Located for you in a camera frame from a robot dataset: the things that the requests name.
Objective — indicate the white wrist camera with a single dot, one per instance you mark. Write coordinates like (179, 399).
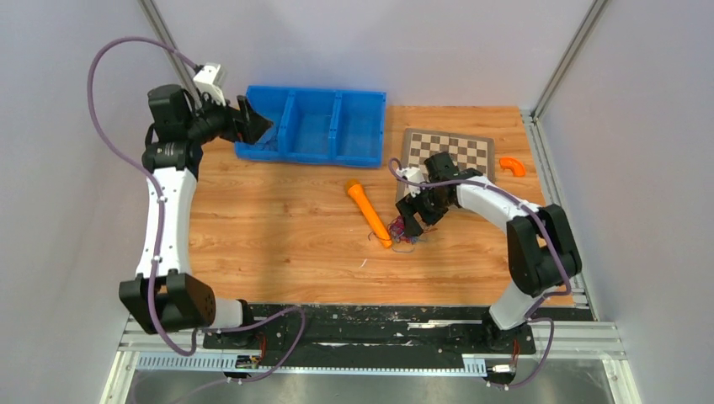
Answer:
(413, 177)
(208, 79)

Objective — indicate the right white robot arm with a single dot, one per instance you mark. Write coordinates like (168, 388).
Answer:
(542, 255)

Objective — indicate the right aluminium frame post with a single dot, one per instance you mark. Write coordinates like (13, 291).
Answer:
(575, 45)

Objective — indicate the blue three-compartment bin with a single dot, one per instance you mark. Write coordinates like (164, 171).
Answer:
(318, 126)

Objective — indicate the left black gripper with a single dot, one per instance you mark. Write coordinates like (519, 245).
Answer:
(254, 126)

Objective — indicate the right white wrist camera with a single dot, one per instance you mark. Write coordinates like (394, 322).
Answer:
(413, 177)

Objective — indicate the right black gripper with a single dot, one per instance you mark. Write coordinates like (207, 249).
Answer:
(407, 205)

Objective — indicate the orange curved plastic piece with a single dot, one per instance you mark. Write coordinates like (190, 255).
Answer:
(513, 165)

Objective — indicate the left aluminium frame post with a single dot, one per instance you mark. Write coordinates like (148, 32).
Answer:
(183, 72)

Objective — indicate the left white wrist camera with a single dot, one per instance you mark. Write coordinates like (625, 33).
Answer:
(208, 79)

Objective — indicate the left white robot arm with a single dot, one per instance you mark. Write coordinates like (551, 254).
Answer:
(164, 292)

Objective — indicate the aluminium frame post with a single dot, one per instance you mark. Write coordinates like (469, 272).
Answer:
(575, 45)
(183, 72)

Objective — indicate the wooden chessboard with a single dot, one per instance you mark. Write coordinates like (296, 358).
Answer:
(465, 151)

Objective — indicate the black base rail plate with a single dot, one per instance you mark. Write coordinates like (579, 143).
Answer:
(379, 337)

